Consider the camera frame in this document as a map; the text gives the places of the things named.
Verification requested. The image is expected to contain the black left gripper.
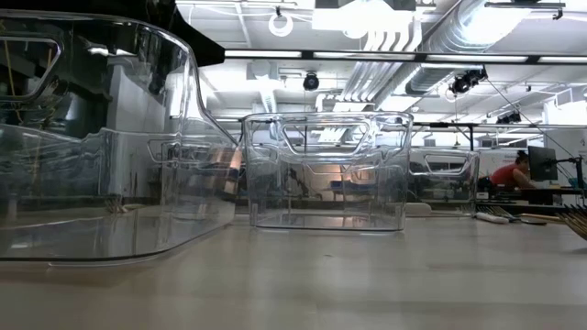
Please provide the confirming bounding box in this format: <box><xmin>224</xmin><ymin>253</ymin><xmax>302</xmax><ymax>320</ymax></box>
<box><xmin>114</xmin><ymin>0</ymin><xmax>226</xmax><ymax>68</ymax></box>

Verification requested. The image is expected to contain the clear plastic bin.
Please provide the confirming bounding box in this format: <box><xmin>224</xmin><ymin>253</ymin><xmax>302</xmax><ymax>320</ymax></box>
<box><xmin>406</xmin><ymin>146</ymin><xmax>482</xmax><ymax>217</ymax></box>
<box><xmin>146</xmin><ymin>136</ymin><xmax>244</xmax><ymax>221</ymax></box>
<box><xmin>241</xmin><ymin>111</ymin><xmax>414</xmax><ymax>232</ymax></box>
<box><xmin>0</xmin><ymin>9</ymin><xmax>240</xmax><ymax>267</ymax></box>

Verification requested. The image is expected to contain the gold fork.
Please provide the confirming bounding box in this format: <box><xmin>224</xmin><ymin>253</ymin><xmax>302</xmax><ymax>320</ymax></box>
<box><xmin>516</xmin><ymin>212</ymin><xmax>565</xmax><ymax>225</ymax></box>

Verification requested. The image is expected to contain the overhead light bar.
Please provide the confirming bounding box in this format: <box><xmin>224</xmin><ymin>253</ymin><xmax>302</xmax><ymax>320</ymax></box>
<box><xmin>223</xmin><ymin>48</ymin><xmax>587</xmax><ymax>65</ymax></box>

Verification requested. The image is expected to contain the person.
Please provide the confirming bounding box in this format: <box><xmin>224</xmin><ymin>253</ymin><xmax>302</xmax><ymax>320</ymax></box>
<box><xmin>489</xmin><ymin>149</ymin><xmax>537</xmax><ymax>190</ymax></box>

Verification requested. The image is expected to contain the black computer monitor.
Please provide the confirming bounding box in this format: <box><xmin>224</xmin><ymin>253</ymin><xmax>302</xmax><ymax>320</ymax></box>
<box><xmin>526</xmin><ymin>145</ymin><xmax>559</xmax><ymax>182</ymax></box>

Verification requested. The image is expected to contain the dark background desk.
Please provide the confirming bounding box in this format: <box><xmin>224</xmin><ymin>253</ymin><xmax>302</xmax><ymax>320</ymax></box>
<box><xmin>476</xmin><ymin>186</ymin><xmax>587</xmax><ymax>206</ymax></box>

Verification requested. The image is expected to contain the white ceiling ring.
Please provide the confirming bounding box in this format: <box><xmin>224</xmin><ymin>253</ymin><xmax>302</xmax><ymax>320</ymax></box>
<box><xmin>267</xmin><ymin>12</ymin><xmax>295</xmax><ymax>39</ymax></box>

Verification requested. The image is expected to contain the black hanging camera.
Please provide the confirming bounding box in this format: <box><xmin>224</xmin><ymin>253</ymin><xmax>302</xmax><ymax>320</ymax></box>
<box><xmin>301</xmin><ymin>71</ymin><xmax>321</xmax><ymax>93</ymax></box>

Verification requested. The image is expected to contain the silver ventilation duct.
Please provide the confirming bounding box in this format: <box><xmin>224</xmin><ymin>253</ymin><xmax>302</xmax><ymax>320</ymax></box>
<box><xmin>373</xmin><ymin>0</ymin><xmax>536</xmax><ymax>109</ymax></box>

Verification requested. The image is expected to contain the black background rig frame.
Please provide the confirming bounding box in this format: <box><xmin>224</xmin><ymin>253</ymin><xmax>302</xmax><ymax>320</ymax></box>
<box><xmin>412</xmin><ymin>121</ymin><xmax>587</xmax><ymax>151</ymax></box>

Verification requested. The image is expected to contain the black ceiling camera cluster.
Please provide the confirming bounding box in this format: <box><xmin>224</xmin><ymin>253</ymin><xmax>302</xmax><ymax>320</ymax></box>
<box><xmin>448</xmin><ymin>67</ymin><xmax>489</xmax><ymax>96</ymax></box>

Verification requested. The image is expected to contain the white handled silver fork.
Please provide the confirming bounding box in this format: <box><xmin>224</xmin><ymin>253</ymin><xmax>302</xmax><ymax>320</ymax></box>
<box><xmin>475</xmin><ymin>211</ymin><xmax>511</xmax><ymax>226</ymax></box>

